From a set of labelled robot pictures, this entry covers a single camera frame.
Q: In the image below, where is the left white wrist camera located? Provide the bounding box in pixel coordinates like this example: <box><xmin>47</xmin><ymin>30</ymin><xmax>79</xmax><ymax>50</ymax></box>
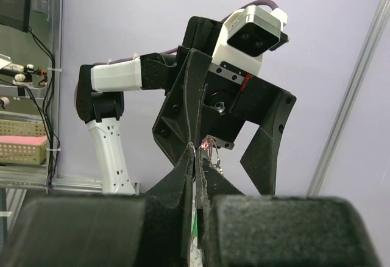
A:
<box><xmin>212</xmin><ymin>0</ymin><xmax>289</xmax><ymax>76</ymax></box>

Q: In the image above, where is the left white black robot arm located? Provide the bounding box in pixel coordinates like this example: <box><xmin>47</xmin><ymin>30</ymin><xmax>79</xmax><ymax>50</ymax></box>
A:
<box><xmin>75</xmin><ymin>5</ymin><xmax>296</xmax><ymax>198</ymax></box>

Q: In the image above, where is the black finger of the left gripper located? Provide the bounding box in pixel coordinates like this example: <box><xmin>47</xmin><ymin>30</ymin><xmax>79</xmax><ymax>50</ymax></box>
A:
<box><xmin>152</xmin><ymin>49</ymin><xmax>211</xmax><ymax>165</ymax></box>
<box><xmin>231</xmin><ymin>76</ymin><xmax>296</xmax><ymax>196</ymax></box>

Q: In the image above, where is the beige perforated basket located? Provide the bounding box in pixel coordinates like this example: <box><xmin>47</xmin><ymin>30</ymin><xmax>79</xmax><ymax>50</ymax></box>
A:
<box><xmin>0</xmin><ymin>119</ymin><xmax>48</xmax><ymax>165</ymax></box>

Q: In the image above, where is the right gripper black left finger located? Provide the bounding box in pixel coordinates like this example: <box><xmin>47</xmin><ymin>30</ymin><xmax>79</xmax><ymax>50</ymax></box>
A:
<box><xmin>1</xmin><ymin>143</ymin><xmax>195</xmax><ymax>266</ymax></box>

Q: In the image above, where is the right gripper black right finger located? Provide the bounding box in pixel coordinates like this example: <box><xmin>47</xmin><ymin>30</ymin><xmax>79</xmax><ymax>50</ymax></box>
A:
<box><xmin>195</xmin><ymin>149</ymin><xmax>381</xmax><ymax>266</ymax></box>

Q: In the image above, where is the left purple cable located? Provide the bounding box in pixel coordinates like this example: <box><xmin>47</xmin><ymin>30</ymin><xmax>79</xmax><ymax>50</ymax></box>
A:
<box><xmin>74</xmin><ymin>0</ymin><xmax>280</xmax><ymax>109</ymax></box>

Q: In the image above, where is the black computer monitor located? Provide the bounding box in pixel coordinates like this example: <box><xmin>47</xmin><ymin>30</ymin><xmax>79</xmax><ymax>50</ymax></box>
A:
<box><xmin>1</xmin><ymin>0</ymin><xmax>31</xmax><ymax>33</ymax></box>

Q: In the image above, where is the red handled silver keyring carabiner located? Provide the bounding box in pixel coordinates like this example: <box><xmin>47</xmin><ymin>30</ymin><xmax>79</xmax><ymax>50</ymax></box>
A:
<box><xmin>200</xmin><ymin>135</ymin><xmax>224</xmax><ymax>176</ymax></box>

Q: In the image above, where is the pink foam sponge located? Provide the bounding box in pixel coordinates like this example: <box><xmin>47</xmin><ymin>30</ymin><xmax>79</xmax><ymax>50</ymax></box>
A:
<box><xmin>0</xmin><ymin>135</ymin><xmax>47</xmax><ymax>146</ymax></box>

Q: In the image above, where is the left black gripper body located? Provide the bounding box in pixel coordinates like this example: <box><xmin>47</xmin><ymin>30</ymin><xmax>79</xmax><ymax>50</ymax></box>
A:
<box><xmin>182</xmin><ymin>16</ymin><xmax>246</xmax><ymax>150</ymax></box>

